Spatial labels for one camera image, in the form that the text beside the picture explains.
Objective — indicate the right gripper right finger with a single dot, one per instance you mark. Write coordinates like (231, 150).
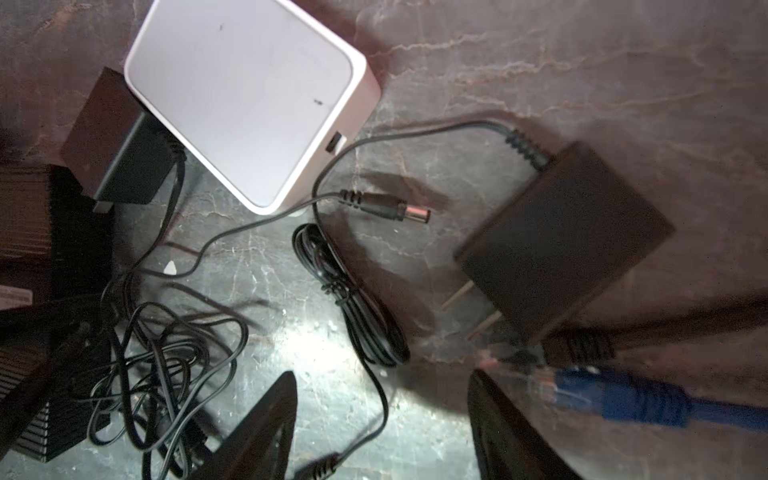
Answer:
(507, 446)

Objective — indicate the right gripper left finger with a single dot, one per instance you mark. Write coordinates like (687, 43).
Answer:
(260, 445)

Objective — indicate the black power adapter with cable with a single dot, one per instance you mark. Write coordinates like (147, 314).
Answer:
(538, 258)

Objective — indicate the black network switch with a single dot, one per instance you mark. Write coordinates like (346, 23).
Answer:
(56, 260)

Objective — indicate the black power adapter left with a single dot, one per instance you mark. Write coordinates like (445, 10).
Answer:
(117, 150)

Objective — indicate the white small network switch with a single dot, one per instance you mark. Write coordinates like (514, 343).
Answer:
(260, 92)

